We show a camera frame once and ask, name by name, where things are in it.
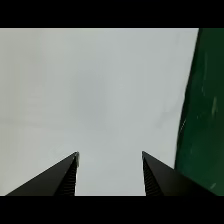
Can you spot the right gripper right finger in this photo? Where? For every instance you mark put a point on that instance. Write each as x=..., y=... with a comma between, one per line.
x=166, y=183

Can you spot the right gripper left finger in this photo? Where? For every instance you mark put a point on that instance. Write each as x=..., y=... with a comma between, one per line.
x=58, y=181

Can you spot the white garment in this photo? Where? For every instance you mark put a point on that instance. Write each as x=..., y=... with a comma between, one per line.
x=93, y=90

